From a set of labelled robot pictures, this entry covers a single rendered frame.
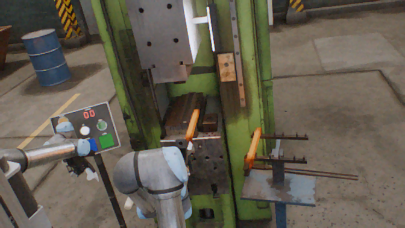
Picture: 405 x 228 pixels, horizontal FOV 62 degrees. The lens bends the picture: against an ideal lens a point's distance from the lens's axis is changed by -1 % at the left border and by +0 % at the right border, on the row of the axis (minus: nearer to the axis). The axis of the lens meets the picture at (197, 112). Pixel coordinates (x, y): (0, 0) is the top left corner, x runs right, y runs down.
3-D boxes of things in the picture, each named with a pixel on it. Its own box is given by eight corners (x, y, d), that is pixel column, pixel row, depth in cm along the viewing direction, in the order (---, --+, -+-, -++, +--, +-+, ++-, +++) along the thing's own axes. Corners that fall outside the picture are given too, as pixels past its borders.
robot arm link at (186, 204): (167, 210, 147) (162, 190, 142) (193, 207, 146) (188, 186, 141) (166, 224, 140) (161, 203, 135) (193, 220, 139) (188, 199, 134)
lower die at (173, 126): (197, 133, 208) (195, 121, 204) (166, 135, 211) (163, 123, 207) (204, 101, 244) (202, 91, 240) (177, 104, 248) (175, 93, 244)
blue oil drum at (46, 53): (61, 85, 598) (43, 37, 557) (33, 87, 612) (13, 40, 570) (77, 72, 648) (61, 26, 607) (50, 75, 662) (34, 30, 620)
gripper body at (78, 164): (69, 174, 174) (61, 155, 168) (80, 164, 180) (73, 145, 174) (80, 176, 170) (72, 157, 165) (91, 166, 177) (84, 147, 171)
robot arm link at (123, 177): (97, 184, 101) (141, 226, 141) (133, 179, 100) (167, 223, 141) (99, 150, 107) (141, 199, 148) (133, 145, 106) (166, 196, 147)
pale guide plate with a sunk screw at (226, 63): (235, 80, 201) (232, 53, 193) (220, 82, 203) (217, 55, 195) (235, 79, 203) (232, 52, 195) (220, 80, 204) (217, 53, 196)
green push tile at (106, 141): (114, 145, 199) (111, 133, 199) (102, 149, 197) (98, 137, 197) (115, 145, 201) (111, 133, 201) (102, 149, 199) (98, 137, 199)
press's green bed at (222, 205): (236, 242, 243) (229, 193, 221) (185, 243, 250) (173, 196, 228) (237, 190, 291) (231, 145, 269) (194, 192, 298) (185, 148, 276)
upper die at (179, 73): (188, 80, 191) (185, 64, 187) (153, 84, 195) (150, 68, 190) (196, 55, 228) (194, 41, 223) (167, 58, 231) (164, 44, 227)
